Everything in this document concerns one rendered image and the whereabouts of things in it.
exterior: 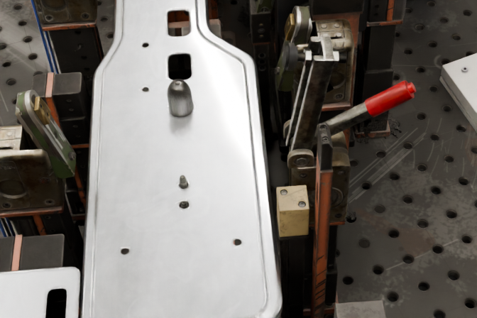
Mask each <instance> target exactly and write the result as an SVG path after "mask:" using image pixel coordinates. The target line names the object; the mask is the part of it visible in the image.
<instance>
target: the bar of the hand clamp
mask: <svg viewBox="0 0 477 318"><path fill-rule="evenodd" d="M297 62H302V63H303V65H304V66H303V69H302V75H301V78H300V84H299V87H298V91H297V96H296V100H295V105H294V109H293V112H292V118H291V121H290V126H289V130H288V133H287V138H286V146H291V144H290V139H291V138H292V137H294V138H293V141H292V147H291V150H290V152H291V151H293V150H296V149H303V148H305V149H309V150H311V148H312V143H313V140H314V135H315V133H316V130H317V125H318V122H319V117H320V114H321V111H322V107H323V103H324V99H325V96H326V93H327V88H328V85H329V80H330V77H331V73H332V70H333V67H337V66H338V64H339V63H346V54H339V51H338V50H333V48H332V44H331V38H330V37H328V36H321V37H314V36H312V37H310V40H309V45H308V49H306V48H304V51H303V53H299V52H298V51H297V46H295V44H294V43H287V45H285V46H284V48H283V67H285V69H286V70H288V71H293V70H294V68H296V67H297Z"/></svg>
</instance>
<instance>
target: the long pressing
mask: <svg viewBox="0 0 477 318"><path fill-rule="evenodd" d="M173 11H186V12H188V14H189V25H190V32H189V34H187V35H185V36H178V37H172V36H170V35H168V14H169V13H171V12H173ZM144 43H147V44H149V46H148V47H147V48H144V47H143V46H142V44H144ZM173 55H189V56H190V58H191V77H190V78H189V79H184V81H186V83H188V85H189V86H190V89H191V93H192V103H193V106H194V108H193V111H192V113H191V114H189V115H187V116H183V117H176V116H173V115H172V114H171V113H170V112H169V106H168V97H167V90H168V86H169V84H170V83H171V82H172V79H170V77H169V59H170V57H172V56H173ZM144 87H147V88H149V90H148V91H147V92H143V91H142V88H144ZM181 175H184V176H185V177H186V180H187V183H188V187H186V188H184V189H182V188H180V187H179V183H180V176H181ZM182 200H186V201H187V202H188V203H189V206H188V208H186V209H182V208H180V203H181V201H182ZM236 239H240V240H241V245H239V246H235V245H234V240H236ZM123 248H128V249H129V252H128V254H126V255H123V254H122V253H121V250H122V249H123ZM282 309H283V294H282V287H281V280H280V268H279V261H278V249H277V242H276V235H275V222H274V216H273V203H272V197H271V190H270V177H269V170H268V158H267V151H266V144H265V132H264V125H263V112H262V106H261V93H260V87H259V80H258V68H257V64H256V62H255V60H254V59H253V58H252V57H251V56H250V55H249V54H248V53H245V52H244V51H242V50H241V49H239V48H237V47H236V46H234V45H232V44H230V43H228V42H227V41H225V40H223V39H222V38H220V37H218V36H217V35H215V34H214V33H213V32H212V30H211V28H210V26H209V4H208V0H114V36H113V41H112V44H111V46H110V48H109V49H108V51H107V53H106V55H105V56H104V58H103V59H102V61H101V62H100V64H99V66H98V67H97V69H96V71H95V73H94V76H93V81H92V105H91V119H90V132H89V157H88V171H87V196H86V209H85V222H84V248H83V261H82V286H81V299H80V312H79V318H280V315H281V313H282Z"/></svg>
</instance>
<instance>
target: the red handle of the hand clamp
mask: <svg viewBox="0 0 477 318"><path fill-rule="evenodd" d="M415 92H416V89H415V86H414V85H413V83H412V82H411V83H408V82H407V81H406V80H404V81H402V82H400V83H398V84H396V85H394V86H392V87H390V88H388V89H386V90H384V91H382V92H380V93H378V94H376V95H374V96H372V97H370V98H368V99H366V100H365V101H364V102H363V103H361V104H359V105H357V106H355V107H353V108H351V109H349V110H347V111H345V112H343V113H341V114H339V115H337V116H335V117H333V118H331V119H329V120H327V121H325V122H323V123H326V124H327V126H328V127H329V130H330V134H331V136H333V135H336V134H338V133H340V132H342V131H344V130H346V129H348V128H350V127H352V126H354V125H356V124H359V123H361V122H362V121H365V120H366V119H369V118H370V117H376V116H378V115H380V114H382V113H384V112H386V111H388V110H390V109H392V108H394V107H397V106H399V105H401V104H403V103H405V102H407V101H409V100H411V99H413V98H415V96H414V93H415ZM317 140H318V125H317V130H316V133H315V135H314V140H313V143H312V146H313V145H315V144H317Z"/></svg>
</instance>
